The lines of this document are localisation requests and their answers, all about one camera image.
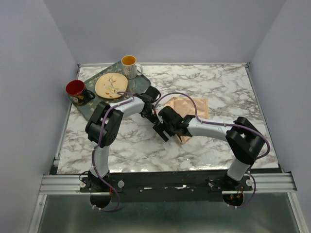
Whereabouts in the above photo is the peach cloth napkin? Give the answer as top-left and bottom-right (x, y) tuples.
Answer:
(161, 96), (210, 144)

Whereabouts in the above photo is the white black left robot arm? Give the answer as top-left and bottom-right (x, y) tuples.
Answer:
(82, 86), (161, 192)

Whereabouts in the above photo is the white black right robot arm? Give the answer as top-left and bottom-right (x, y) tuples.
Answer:
(153, 106), (271, 190)

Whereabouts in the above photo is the white mug yellow inside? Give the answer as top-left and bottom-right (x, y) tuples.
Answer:
(121, 55), (143, 79)

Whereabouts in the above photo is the black mug red inside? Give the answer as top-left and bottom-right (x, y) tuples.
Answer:
(66, 80), (96, 106)

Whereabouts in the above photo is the green floral tray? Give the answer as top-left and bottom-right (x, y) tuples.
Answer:
(72, 61), (151, 120)

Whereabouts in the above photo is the cream bird plate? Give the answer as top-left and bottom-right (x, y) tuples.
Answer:
(95, 73), (128, 100)

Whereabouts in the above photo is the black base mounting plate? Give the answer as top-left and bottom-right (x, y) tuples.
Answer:
(80, 170), (253, 208)

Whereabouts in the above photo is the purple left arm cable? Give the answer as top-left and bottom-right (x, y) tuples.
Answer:
(91, 91), (134, 212)

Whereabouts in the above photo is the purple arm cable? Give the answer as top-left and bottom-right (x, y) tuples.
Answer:
(153, 92), (271, 209)
(91, 91), (134, 212)

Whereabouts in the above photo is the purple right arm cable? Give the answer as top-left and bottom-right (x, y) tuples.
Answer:
(153, 92), (271, 209)

